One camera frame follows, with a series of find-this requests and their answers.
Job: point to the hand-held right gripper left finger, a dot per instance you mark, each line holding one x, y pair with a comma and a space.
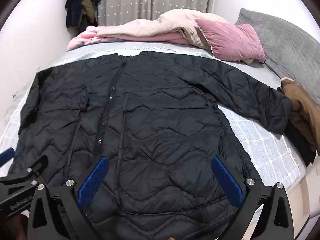
92, 181

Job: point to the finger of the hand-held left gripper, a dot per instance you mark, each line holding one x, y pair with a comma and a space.
6, 155
32, 171

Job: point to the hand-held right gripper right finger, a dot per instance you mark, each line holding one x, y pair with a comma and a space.
227, 182

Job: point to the black quilted jacket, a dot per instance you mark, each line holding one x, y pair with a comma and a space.
162, 120

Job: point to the hanging dark clothes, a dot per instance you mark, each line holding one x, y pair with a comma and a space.
77, 2

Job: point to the black garment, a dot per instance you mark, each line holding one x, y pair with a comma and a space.
300, 142

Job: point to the brown and black plush toy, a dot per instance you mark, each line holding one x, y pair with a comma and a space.
305, 110

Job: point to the bed with grey sheet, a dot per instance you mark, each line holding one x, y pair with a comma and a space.
250, 72

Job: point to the pink pillow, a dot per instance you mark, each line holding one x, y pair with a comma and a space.
230, 40

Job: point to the grey quilted pillow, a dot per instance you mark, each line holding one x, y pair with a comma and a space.
282, 40

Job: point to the pink and beige comforter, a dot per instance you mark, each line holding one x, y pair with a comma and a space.
150, 27

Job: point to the grey star-patterned curtain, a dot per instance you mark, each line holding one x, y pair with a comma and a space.
155, 0

